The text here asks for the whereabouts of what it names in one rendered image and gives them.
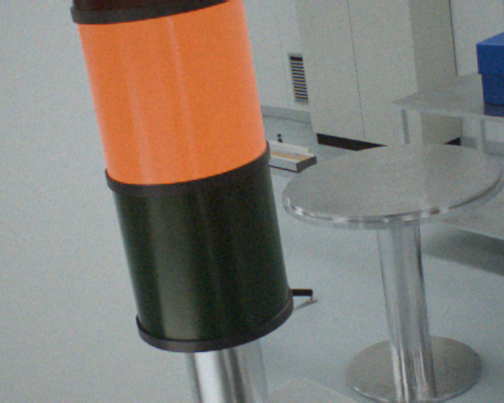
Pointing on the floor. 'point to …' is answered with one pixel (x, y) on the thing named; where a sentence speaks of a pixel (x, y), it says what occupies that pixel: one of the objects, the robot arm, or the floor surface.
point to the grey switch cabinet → (375, 69)
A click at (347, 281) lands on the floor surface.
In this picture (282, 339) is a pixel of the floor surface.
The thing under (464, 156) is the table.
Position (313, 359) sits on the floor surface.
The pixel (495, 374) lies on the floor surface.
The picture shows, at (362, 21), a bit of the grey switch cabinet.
